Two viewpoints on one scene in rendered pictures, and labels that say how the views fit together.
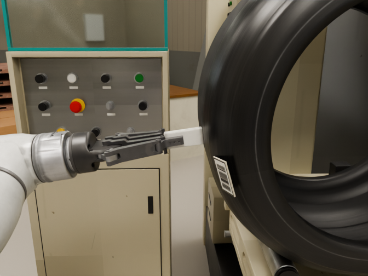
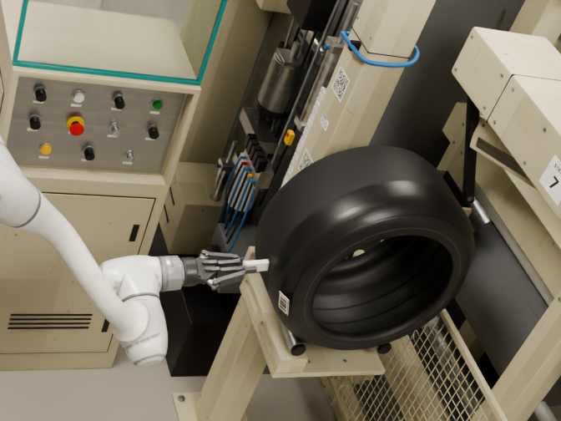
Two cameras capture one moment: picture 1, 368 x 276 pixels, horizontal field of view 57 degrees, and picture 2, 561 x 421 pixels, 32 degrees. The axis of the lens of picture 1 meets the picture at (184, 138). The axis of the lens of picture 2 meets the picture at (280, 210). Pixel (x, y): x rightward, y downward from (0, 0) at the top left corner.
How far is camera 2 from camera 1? 208 cm
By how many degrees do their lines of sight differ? 33
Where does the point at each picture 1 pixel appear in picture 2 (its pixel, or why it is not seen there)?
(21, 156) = (157, 281)
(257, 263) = (275, 334)
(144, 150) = (234, 279)
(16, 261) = not seen: outside the picture
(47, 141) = (172, 270)
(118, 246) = not seen: hidden behind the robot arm
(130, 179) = (118, 207)
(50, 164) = (173, 285)
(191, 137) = (261, 266)
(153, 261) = not seen: hidden behind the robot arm
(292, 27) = (342, 247)
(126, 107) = (132, 130)
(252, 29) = (322, 240)
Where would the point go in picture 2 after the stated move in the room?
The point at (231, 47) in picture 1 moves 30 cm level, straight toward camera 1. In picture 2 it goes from (308, 244) to (329, 332)
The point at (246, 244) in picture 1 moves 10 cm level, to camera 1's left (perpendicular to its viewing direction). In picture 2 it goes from (266, 317) to (234, 316)
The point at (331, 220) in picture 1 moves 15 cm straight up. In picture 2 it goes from (329, 301) to (346, 265)
